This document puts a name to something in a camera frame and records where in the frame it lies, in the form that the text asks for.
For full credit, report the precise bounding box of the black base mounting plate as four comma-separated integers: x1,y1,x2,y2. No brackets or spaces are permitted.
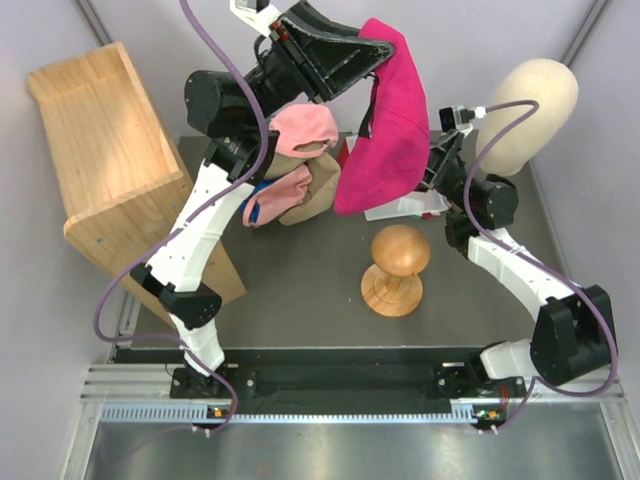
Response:
171,347,525,400

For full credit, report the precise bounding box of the salmon pink baseball cap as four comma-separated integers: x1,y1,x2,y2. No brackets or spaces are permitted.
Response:
260,165,312,225

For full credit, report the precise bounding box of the translucent zip document pouch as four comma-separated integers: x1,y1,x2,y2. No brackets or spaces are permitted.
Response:
364,190,451,221

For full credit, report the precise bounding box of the blue baseball cap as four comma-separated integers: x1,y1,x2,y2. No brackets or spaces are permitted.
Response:
241,181,271,228

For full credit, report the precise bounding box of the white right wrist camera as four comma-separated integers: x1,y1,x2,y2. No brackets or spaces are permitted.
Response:
438,105,487,134

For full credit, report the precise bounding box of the light pink baseball cap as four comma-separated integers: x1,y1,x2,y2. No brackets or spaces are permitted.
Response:
269,104,339,159

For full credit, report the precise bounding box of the wooden shelf box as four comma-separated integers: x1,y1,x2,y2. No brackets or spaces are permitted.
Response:
26,41,248,330

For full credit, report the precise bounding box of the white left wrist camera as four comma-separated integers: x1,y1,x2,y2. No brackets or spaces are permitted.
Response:
229,0,280,26

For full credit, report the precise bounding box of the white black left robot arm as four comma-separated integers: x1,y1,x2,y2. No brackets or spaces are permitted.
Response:
130,1,396,397

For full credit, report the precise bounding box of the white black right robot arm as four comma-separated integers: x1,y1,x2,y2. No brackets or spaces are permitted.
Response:
422,130,618,396

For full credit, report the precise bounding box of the magenta baseball cap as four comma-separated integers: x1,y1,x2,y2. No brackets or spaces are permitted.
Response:
334,18,430,216

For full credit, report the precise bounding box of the cream mannequin head stand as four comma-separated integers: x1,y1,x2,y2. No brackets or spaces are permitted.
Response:
476,58,579,177

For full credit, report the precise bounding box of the red booklet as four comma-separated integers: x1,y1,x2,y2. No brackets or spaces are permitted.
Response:
336,137,351,168

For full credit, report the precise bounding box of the tan baseball cap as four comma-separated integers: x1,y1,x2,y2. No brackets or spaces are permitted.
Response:
265,152,341,226

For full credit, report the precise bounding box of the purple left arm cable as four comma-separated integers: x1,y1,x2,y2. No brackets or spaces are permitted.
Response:
92,0,281,436

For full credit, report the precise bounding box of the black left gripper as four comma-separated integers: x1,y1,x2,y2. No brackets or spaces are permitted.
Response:
240,0,394,127

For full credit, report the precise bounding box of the round wooden hat stand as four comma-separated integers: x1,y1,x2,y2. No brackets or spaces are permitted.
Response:
360,225,431,318

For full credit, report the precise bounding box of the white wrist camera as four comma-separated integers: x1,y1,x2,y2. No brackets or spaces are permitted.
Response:
229,0,280,26
438,105,487,134

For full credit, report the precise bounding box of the grey slotted cable duct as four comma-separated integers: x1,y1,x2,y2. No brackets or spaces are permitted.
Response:
100,403,503,424

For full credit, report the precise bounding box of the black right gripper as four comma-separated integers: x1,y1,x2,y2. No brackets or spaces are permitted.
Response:
367,131,479,214

